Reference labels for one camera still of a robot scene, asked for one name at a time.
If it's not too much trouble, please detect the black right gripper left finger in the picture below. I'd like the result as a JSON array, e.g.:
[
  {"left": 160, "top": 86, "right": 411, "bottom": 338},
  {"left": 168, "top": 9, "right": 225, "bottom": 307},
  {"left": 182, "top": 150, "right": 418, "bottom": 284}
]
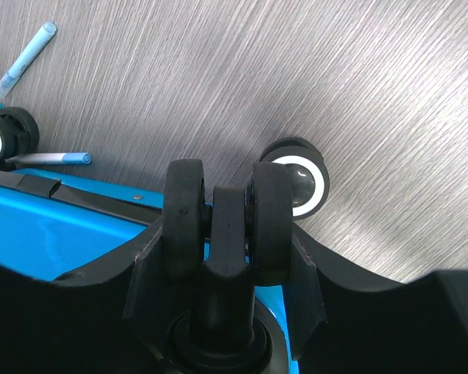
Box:
[{"left": 0, "top": 219, "right": 167, "bottom": 373}]

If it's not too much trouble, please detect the marker pen blue cap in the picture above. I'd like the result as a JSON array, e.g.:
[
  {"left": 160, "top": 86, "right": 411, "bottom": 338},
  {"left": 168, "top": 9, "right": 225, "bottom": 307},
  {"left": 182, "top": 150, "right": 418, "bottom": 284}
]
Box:
[{"left": 7, "top": 153, "right": 91, "bottom": 165}]

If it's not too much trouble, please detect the blue suitcase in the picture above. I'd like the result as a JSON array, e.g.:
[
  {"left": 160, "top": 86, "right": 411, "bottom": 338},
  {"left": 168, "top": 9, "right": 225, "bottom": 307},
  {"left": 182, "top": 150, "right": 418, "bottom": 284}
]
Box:
[{"left": 0, "top": 108, "right": 329, "bottom": 373}]

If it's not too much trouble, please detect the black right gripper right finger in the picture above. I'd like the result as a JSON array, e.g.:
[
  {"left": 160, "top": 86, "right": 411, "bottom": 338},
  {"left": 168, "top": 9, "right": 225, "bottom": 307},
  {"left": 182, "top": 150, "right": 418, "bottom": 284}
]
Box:
[{"left": 284, "top": 227, "right": 468, "bottom": 373}]

